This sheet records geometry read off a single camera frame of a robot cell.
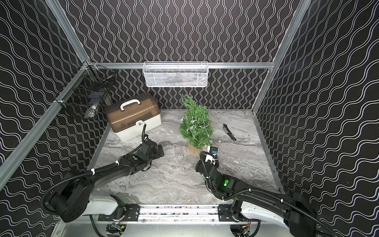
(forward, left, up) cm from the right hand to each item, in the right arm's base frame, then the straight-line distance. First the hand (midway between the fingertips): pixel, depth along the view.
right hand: (201, 155), depth 79 cm
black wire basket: (+38, +73, +13) cm, 83 cm away
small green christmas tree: (+11, +3, +11) cm, 16 cm away
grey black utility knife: (+27, -21, -14) cm, 37 cm away
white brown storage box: (+20, +44, +6) cm, 49 cm away
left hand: (+8, +26, -5) cm, 28 cm away
